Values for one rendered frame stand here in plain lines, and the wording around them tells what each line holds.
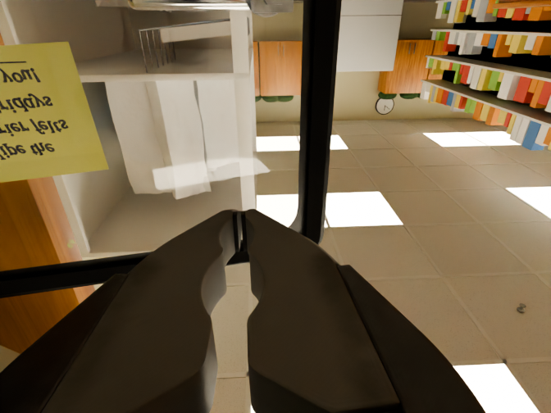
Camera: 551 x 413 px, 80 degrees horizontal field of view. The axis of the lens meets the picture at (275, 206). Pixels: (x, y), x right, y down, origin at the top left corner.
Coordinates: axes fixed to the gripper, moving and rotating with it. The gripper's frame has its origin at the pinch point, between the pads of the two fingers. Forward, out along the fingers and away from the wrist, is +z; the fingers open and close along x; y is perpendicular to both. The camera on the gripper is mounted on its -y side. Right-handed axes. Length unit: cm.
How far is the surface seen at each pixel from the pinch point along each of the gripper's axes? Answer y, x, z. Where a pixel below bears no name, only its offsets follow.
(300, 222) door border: 7.7, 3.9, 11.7
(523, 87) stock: 41, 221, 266
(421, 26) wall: -1, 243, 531
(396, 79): 68, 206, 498
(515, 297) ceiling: 136, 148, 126
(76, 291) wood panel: 15.6, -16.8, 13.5
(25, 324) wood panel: 19.4, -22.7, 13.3
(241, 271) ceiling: 136, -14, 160
